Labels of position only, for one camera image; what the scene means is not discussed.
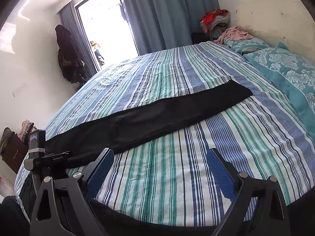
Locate teal floral pillow near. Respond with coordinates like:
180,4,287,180
244,47,314,139

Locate blue curtain left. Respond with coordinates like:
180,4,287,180
58,2,100,79

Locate pink cloth on pillow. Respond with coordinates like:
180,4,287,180
214,26,253,44

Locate olive clothes on nightstand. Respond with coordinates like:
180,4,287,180
0,127,15,156

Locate red clothes pile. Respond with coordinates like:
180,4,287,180
200,10,230,34

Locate black pants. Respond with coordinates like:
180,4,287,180
45,80,253,168

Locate blue curtain right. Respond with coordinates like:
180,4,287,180
124,0,219,55

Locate teal floral pillow far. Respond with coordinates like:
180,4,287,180
224,37,271,55

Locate dark coats on rack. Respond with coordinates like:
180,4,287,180
55,25,87,85

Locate teal floral pillow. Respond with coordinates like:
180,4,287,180
244,47,314,139
224,37,271,55

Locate blue curtain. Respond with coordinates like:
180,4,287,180
58,2,100,79
124,0,219,55

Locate cream padded headboard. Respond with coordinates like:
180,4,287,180
236,0,314,63

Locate striped bed sheet mattress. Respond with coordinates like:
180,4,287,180
14,41,315,227

